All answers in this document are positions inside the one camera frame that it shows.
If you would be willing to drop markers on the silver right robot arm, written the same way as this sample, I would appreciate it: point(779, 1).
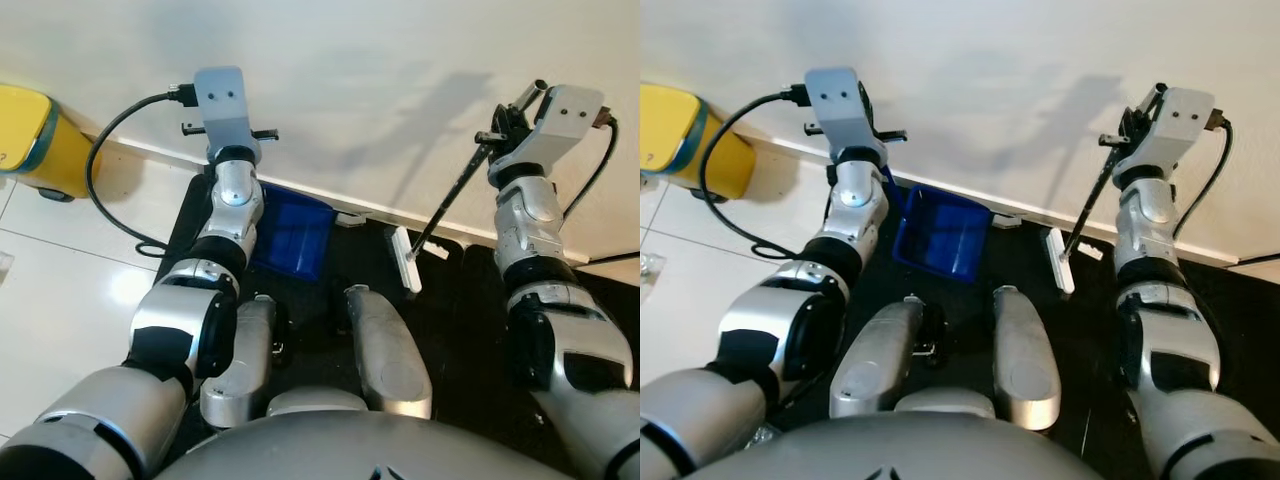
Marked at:
point(530, 225)
point(1145, 225)

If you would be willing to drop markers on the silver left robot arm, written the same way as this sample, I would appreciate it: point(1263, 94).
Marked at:
point(235, 215)
point(855, 215)

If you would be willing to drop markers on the small white floor scrap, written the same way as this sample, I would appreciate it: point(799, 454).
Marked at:
point(437, 251)
point(1006, 221)
point(1090, 250)
point(350, 218)

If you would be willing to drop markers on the black floor mat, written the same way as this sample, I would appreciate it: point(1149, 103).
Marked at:
point(455, 320)
point(1085, 330)

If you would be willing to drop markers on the yellow waste bin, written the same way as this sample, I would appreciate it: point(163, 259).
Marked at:
point(690, 135)
point(40, 135)

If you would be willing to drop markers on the clear plastic object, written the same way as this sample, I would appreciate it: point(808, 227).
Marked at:
point(652, 272)

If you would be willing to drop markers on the silver right robot leg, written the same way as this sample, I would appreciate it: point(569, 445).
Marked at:
point(1025, 360)
point(385, 350)

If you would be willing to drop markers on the grey robot torso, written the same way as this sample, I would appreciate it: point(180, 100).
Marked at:
point(900, 445)
point(350, 445)

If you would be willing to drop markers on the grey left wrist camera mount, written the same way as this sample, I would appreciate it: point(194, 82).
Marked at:
point(835, 105)
point(224, 105)

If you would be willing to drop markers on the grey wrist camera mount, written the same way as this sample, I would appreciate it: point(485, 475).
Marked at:
point(565, 118)
point(224, 105)
point(1180, 118)
point(835, 105)

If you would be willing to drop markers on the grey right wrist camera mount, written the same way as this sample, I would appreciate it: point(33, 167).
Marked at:
point(565, 118)
point(1180, 118)

